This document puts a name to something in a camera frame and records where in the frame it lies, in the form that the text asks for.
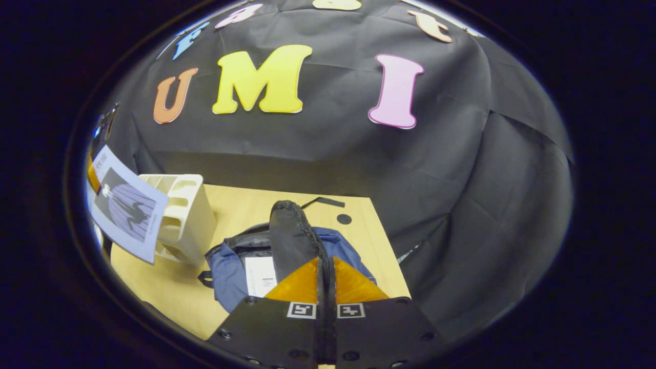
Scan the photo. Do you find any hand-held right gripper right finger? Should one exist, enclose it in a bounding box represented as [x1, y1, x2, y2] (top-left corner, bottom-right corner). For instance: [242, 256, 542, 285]
[326, 255, 446, 369]

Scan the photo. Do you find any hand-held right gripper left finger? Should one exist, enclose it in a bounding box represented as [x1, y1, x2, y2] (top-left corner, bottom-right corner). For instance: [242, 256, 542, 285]
[208, 254, 326, 369]

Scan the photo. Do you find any blue and black schoolbag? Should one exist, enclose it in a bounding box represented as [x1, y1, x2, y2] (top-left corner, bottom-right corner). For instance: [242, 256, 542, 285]
[197, 199, 377, 314]

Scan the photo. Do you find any white plastic bookshelf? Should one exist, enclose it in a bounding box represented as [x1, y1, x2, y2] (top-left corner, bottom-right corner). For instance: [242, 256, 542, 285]
[138, 173, 218, 266]

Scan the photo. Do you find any black backdrop cloth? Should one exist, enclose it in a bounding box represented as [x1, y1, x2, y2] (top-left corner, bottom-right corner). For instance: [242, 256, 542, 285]
[85, 0, 575, 341]

